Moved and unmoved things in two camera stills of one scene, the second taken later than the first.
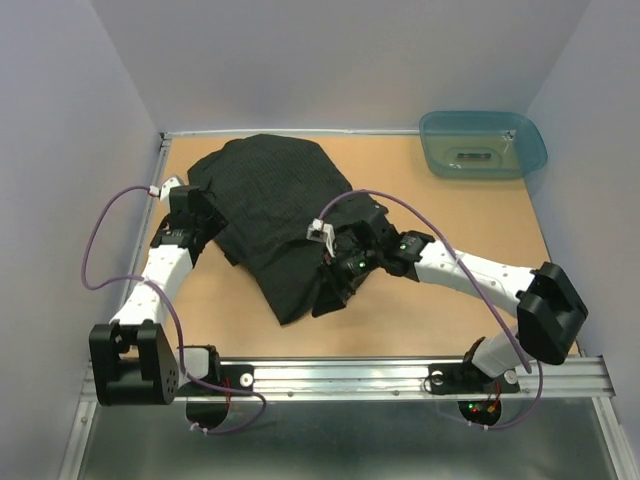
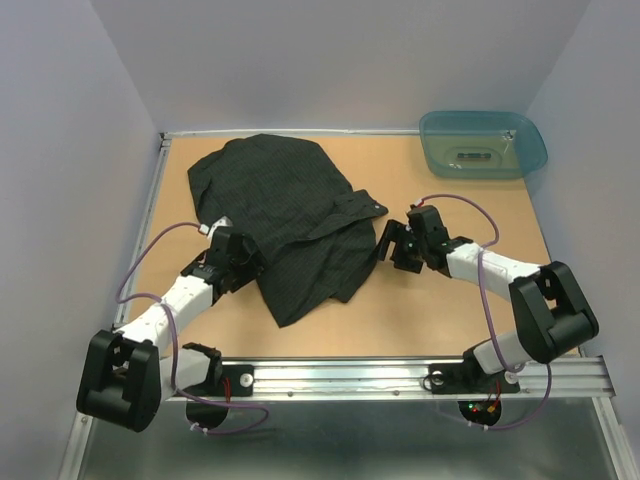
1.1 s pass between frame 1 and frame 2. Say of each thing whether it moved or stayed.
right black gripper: moved
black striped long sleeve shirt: stayed
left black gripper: moved
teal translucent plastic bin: stayed
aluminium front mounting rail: stayed
